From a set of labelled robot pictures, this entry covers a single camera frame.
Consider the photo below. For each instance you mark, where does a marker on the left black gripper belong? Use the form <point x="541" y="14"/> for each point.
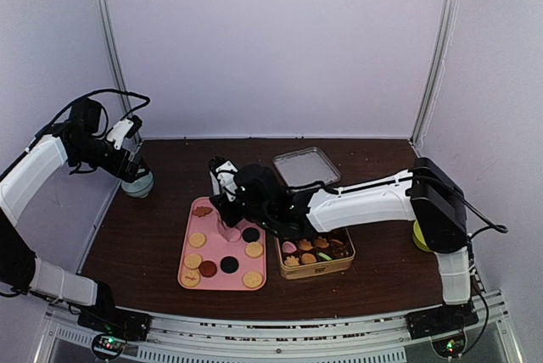
<point x="128" y="175"/>

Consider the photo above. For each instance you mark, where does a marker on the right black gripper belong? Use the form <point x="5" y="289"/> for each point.
<point x="230" y="217"/>

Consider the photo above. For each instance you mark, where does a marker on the metal serving tongs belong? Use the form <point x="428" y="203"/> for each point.
<point x="224" y="229"/>

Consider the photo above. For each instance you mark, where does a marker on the gingerbread brown leaf cookie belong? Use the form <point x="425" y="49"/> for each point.
<point x="201" y="211"/>

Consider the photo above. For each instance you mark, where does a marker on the pink sandwich cookie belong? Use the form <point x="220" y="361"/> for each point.
<point x="288" y="247"/>
<point x="233" y="236"/>

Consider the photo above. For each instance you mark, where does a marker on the green sandwich cookie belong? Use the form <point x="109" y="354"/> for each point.
<point x="324" y="257"/>

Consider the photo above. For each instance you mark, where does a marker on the gold cookie tin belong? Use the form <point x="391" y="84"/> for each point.
<point x="303" y="263"/>

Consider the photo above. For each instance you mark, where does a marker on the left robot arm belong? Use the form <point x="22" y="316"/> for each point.
<point x="79" y="137"/>

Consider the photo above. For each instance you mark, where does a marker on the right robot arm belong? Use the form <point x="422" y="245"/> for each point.
<point x="423" y="193"/>

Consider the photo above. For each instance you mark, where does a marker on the pale blue ceramic bowl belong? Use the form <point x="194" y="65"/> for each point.
<point x="141" y="187"/>

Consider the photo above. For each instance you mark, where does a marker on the black sandwich cookie upper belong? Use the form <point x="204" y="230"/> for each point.
<point x="250" y="235"/>

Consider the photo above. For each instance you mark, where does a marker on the black sandwich cookie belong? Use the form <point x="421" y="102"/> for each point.
<point x="229" y="264"/>
<point x="250" y="235"/>

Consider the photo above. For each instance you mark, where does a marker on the yellow dotted cookie middle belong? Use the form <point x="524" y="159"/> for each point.
<point x="254" y="250"/>

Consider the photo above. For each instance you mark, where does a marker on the yellow dotted cookie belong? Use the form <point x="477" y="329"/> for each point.
<point x="254" y="250"/>
<point x="192" y="261"/>

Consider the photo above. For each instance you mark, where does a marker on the yellow cookie under chip cookie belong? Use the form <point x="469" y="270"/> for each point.
<point x="197" y="240"/>

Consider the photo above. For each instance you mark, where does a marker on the black sandwich cookie lower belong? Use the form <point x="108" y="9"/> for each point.
<point x="229" y="264"/>

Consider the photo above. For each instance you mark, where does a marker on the pink plastic tray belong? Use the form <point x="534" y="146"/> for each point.
<point x="216" y="257"/>

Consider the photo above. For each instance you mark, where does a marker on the silver tin lid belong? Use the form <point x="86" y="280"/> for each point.
<point x="301" y="167"/>

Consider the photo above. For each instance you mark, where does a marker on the yellow dotted cookie corner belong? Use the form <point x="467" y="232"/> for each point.
<point x="253" y="279"/>

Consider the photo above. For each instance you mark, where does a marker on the brown chocolate cookie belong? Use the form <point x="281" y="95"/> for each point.
<point x="208" y="268"/>

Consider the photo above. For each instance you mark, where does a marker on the yellow dotted cookie left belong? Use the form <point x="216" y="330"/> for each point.
<point x="192" y="261"/>

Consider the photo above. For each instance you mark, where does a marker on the yellow cookie with pink sword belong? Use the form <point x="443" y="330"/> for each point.
<point x="190" y="278"/>

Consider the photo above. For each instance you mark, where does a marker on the green plastic bowl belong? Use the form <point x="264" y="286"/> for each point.
<point x="418" y="239"/>

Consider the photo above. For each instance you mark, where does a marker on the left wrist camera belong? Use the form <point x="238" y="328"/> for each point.
<point x="125" y="128"/>

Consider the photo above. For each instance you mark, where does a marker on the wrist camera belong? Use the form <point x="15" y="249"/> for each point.
<point x="125" y="128"/>
<point x="222" y="172"/>

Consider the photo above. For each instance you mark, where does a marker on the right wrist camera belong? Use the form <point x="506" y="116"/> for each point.
<point x="222" y="172"/>

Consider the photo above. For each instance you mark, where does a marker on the front aluminium rail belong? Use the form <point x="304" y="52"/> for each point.
<point x="377" y="338"/>

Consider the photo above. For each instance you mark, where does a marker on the left aluminium frame post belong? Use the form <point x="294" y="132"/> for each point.
<point x="110" y="43"/>

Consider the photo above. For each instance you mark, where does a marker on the aluminium frame post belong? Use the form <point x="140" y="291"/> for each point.
<point x="110" y="43"/>
<point x="435" y="74"/>

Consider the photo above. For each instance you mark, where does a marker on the right aluminium frame post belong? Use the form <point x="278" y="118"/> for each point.
<point x="435" y="74"/>

